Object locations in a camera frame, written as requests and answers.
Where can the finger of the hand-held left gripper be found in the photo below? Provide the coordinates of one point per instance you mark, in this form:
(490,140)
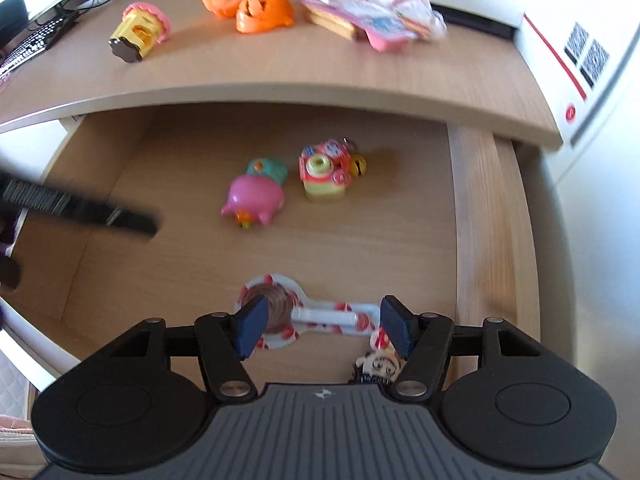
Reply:
(75,205)
(7,272)

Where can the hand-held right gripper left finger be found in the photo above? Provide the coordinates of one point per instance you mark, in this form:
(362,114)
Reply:
(252,327)

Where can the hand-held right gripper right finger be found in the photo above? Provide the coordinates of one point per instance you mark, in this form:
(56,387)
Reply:
(397,327)

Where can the white desk drawer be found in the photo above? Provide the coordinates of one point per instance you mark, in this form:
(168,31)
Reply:
(350,245)
(25,155)

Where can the white quilted mattress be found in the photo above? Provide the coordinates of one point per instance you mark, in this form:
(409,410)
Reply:
(12,385)

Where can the pink pig toy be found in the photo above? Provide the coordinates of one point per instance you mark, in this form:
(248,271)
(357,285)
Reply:
(252,199)

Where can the teal plastic toy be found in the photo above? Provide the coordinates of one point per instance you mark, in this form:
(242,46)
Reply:
(272,170)

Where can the black computer keyboard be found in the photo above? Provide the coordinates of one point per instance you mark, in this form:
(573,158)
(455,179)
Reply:
(30,46)

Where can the yellow cupcake toy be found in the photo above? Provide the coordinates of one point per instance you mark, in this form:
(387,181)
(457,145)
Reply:
(140,30)

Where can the orange plastic piece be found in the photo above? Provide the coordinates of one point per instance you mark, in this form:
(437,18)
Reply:
(220,2)

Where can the orange pumpkin toy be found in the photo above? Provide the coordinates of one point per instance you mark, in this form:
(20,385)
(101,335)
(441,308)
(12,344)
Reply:
(265,12)

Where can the white card with red print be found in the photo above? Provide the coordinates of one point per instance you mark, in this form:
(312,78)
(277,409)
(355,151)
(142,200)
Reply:
(605,91)

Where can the white and pink plastic bag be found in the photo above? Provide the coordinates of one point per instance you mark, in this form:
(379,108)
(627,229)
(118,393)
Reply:
(415,0)

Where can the colourful camera toy with bell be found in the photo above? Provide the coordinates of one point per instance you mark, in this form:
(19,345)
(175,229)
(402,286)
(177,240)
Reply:
(320,175)

